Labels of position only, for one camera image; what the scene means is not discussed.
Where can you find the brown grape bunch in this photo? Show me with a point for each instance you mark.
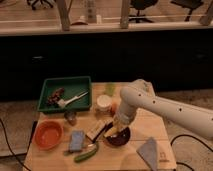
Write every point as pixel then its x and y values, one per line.
pixel 55 96

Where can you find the yellow banana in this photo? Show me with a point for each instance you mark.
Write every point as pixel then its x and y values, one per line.
pixel 113 130

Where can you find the grey folded cloth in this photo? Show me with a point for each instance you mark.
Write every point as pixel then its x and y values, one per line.
pixel 148 152

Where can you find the orange bowl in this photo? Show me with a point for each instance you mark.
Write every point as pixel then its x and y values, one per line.
pixel 48 134

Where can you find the green cucumber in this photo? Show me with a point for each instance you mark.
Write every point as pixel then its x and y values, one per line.
pixel 87 155

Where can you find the blue sponge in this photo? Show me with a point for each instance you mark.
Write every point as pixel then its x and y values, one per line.
pixel 77 140

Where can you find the orange fruit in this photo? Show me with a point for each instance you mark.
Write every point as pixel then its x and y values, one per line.
pixel 114 108

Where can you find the dark purple bowl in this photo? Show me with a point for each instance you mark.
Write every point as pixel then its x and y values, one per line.
pixel 118 140

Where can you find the small metal cup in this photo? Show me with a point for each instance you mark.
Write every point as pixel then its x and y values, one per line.
pixel 70 116

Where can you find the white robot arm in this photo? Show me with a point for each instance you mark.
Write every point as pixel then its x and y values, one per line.
pixel 137 94

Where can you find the light green object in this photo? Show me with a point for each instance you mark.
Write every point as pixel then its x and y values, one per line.
pixel 110 89

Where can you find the white round container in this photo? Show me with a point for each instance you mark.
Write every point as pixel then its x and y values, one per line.
pixel 104 102

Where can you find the wooden block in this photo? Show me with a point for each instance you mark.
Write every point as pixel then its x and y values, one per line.
pixel 95 129

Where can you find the white dish brush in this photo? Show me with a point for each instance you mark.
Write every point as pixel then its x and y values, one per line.
pixel 63 103

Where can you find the green plastic tray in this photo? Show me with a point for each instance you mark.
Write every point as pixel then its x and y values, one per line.
pixel 72 86

